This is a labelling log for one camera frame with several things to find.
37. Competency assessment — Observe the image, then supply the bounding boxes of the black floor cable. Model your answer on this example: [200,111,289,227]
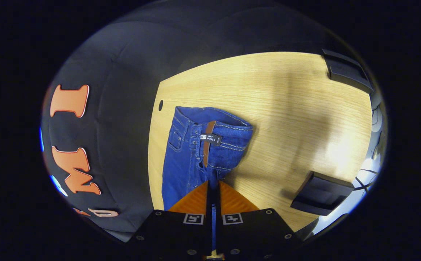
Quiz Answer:
[354,167,379,192]
[372,103,384,133]

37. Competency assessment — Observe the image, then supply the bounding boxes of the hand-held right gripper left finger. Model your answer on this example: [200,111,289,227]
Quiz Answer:
[125,181,212,261]

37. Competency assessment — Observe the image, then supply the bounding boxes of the blue jeans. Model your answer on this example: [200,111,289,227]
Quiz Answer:
[161,106,253,250]

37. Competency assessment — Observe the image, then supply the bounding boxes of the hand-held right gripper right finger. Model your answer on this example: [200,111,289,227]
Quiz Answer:
[216,181,303,261]

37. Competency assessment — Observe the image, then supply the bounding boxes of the black backdrop cloth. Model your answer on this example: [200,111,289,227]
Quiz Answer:
[41,20,162,243]

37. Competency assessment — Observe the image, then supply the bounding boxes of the black plastic stand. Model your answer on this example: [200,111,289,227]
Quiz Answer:
[322,49,375,95]
[290,171,355,217]

